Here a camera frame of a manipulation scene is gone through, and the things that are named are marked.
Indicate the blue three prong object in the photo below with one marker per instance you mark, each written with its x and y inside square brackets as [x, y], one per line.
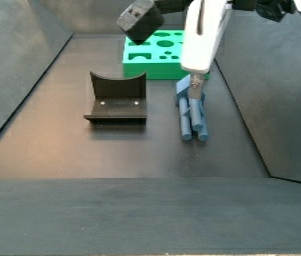
[191, 112]

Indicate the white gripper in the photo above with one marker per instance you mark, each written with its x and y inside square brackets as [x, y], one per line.
[206, 21]

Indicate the black curved fixture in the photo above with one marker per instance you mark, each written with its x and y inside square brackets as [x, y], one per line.
[119, 98]

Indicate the green shape sorting block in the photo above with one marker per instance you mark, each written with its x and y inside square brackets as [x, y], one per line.
[157, 56]

